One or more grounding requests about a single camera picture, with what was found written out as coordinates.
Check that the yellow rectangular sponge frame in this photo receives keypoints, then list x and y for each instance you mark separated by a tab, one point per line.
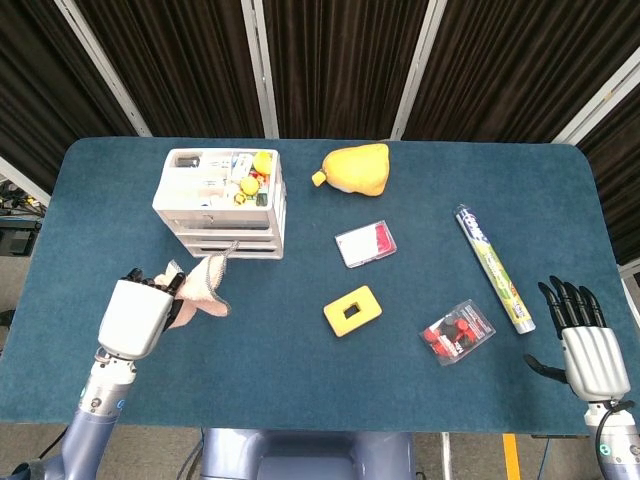
335	315

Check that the white table leg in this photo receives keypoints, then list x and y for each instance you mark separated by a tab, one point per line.
446	457

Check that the blue green wrapped roll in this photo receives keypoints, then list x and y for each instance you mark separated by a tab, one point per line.
492	265

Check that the light pink knitted cloth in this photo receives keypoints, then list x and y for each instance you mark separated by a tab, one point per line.
207	285

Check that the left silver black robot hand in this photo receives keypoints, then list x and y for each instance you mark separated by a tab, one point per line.
132	320

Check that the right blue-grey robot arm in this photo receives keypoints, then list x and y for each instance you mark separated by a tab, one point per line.
620	445

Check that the clear case white red card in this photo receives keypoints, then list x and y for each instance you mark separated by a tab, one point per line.
360	245

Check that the blue-grey robot torso base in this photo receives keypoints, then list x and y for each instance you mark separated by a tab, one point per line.
305	455

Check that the dark pleated curtain panel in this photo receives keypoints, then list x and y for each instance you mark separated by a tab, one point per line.
40	90
510	70
340	65
620	175
185	65

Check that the blue felt table cover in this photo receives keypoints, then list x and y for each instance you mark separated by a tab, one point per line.
280	380

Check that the white plastic drawer organizer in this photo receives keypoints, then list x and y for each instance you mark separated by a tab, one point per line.
200	187

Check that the white metal frame post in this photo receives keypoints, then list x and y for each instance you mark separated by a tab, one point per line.
22	180
107	75
417	70
261	70
600	95

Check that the black equipment box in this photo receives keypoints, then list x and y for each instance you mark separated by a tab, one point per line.
17	239

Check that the clear box red black pieces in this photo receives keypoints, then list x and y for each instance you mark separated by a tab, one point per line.
455	335

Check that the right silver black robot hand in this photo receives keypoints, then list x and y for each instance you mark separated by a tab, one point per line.
595	360

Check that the yellow plush pouch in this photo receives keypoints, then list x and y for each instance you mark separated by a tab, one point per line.
357	170

